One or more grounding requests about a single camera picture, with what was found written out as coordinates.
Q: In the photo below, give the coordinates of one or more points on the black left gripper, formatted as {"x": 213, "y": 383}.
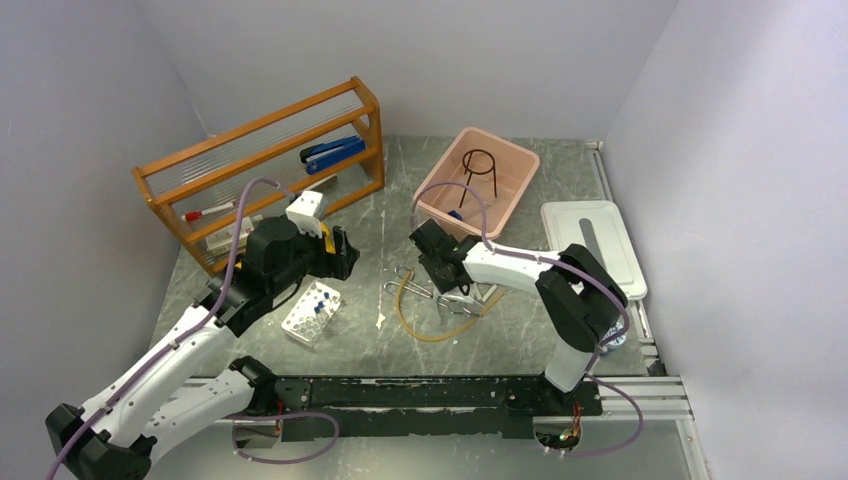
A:
{"x": 337, "y": 265}

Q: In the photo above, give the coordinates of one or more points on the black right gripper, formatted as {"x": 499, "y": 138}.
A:
{"x": 443, "y": 285}

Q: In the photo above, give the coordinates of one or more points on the white clay triangle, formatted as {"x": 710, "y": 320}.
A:
{"x": 483, "y": 293}

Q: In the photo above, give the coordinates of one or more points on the yellow rubber tubing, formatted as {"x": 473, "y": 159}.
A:
{"x": 427, "y": 322}

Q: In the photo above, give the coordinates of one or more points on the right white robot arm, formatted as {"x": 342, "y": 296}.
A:
{"x": 581, "y": 299}

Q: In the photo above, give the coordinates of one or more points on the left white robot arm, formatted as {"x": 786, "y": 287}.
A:
{"x": 124, "y": 430}

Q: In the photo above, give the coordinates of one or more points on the yellow foam tray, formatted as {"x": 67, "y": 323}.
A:
{"x": 328, "y": 238}

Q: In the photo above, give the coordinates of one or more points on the test tube in rack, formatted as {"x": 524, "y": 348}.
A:
{"x": 319, "y": 319}

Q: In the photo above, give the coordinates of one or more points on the white test tube rack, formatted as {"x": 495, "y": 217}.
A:
{"x": 298, "y": 323}

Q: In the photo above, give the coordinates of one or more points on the pink plastic bin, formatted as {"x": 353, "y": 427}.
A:
{"x": 444, "y": 187}

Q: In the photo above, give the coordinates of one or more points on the blue black stapler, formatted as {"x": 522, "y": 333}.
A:
{"x": 319, "y": 157}

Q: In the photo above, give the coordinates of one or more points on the orange wooden shelf rack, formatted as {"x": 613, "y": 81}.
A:
{"x": 216, "y": 170}

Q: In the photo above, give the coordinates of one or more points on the white box on shelf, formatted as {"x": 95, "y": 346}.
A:
{"x": 220, "y": 242}

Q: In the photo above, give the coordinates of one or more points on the white plastic bin lid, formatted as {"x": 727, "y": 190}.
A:
{"x": 599, "y": 226}

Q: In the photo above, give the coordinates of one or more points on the red white marker pen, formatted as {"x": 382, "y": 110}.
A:
{"x": 198, "y": 214}

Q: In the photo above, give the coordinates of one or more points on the blue white round container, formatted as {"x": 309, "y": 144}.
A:
{"x": 616, "y": 335}

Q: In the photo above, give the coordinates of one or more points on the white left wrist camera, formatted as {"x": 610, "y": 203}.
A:
{"x": 307, "y": 212}

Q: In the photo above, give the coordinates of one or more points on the black wire tripod stand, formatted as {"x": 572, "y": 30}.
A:
{"x": 467, "y": 161}

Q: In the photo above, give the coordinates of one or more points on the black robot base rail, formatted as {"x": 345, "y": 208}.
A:
{"x": 506, "y": 405}

